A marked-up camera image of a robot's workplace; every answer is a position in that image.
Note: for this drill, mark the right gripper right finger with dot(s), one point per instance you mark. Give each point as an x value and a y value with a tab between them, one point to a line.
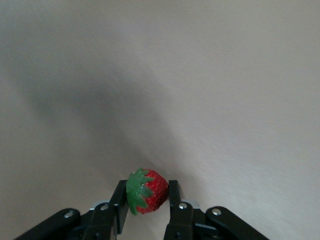
180	222

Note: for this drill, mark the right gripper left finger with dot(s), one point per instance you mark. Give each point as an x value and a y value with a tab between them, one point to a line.
105	222

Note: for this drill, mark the red strawberry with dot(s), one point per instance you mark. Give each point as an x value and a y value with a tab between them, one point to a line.
155	192

